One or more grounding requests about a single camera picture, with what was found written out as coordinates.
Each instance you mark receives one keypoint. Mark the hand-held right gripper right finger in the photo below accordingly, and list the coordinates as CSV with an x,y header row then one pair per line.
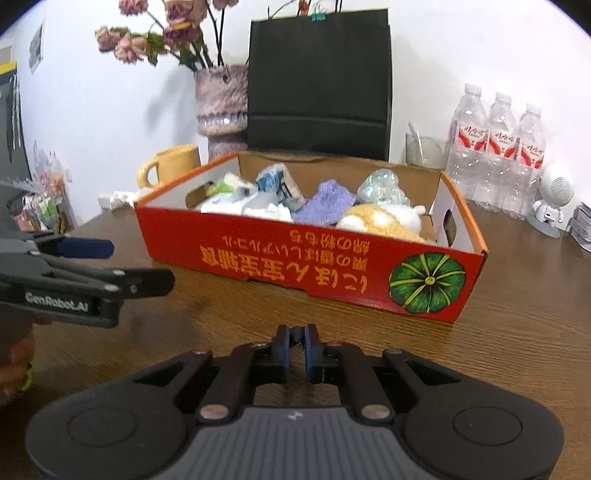
x,y
310,353

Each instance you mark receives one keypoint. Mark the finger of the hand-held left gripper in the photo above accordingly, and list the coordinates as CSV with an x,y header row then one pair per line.
x,y
87,248
147,282

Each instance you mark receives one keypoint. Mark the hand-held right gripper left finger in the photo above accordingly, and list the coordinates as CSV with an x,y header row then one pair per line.
x,y
282,346

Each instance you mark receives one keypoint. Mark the orange cardboard box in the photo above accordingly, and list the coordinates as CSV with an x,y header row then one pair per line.
x,y
286,263

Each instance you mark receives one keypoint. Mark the iridescent plastic wrap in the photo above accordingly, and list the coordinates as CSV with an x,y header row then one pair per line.
x,y
381,187

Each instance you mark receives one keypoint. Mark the person's left hand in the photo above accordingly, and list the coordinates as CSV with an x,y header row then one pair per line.
x,y
14,364

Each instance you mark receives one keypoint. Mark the crumpled white tissue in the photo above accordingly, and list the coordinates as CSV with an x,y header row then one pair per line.
x,y
129,197

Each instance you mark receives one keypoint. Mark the clear bag of trinkets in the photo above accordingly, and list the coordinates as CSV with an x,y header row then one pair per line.
x,y
48,194

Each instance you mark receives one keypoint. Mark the white crumpled cloth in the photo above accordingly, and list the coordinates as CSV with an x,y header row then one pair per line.
x,y
221,201

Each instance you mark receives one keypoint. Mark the yellow mug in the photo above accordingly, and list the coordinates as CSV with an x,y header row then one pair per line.
x,y
178,164

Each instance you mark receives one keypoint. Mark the white tissue wad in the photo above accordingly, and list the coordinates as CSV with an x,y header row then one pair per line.
x,y
268,210

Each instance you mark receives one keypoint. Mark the yellow white plush toy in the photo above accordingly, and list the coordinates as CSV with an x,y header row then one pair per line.
x,y
378,221

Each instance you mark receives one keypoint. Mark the purple knitted cloth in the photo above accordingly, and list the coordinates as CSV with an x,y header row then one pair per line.
x,y
323,203

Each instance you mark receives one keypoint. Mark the blue white packet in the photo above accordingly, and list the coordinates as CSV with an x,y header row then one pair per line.
x,y
279,182

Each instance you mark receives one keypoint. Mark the mottled pink ceramic vase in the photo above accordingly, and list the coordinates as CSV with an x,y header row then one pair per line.
x,y
221,106

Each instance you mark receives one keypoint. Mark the dried pink flowers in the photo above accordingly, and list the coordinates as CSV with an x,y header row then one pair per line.
x,y
138,41

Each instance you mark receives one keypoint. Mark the clear glass cup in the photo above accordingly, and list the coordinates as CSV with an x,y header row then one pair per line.
x,y
427,151

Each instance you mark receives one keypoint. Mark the white spoon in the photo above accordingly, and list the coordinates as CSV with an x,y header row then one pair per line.
x,y
415,138

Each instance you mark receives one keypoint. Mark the clear water bottle red label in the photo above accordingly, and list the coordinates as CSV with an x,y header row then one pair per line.
x,y
467,147
501,157
528,166

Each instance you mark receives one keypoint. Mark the black paper bag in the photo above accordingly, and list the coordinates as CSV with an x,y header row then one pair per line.
x,y
318,83

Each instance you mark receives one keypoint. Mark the white robot toy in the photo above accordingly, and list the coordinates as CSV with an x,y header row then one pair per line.
x,y
554,194

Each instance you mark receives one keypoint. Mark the grey stacked objects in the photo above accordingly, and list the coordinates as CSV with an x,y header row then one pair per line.
x,y
581,228

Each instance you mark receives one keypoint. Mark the wall poster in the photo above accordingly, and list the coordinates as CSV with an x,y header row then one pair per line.
x,y
37,46

